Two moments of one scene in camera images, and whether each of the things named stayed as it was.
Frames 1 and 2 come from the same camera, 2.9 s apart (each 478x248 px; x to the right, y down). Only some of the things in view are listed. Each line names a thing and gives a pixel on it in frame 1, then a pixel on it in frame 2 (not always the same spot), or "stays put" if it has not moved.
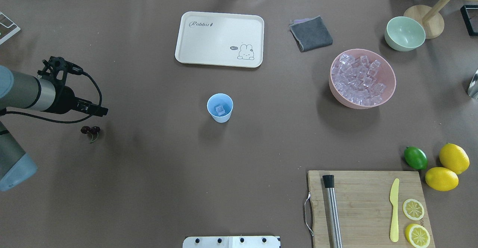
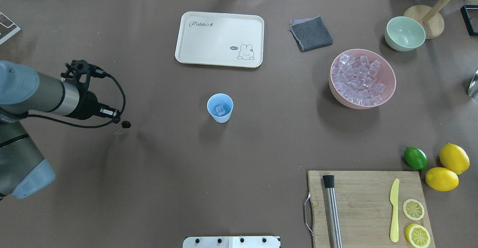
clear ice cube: (220, 110) stays put
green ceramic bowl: (404, 34) stays put
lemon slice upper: (413, 209) stays put
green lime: (415, 158) stays put
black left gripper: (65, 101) to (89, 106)
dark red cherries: (94, 131) to (126, 124)
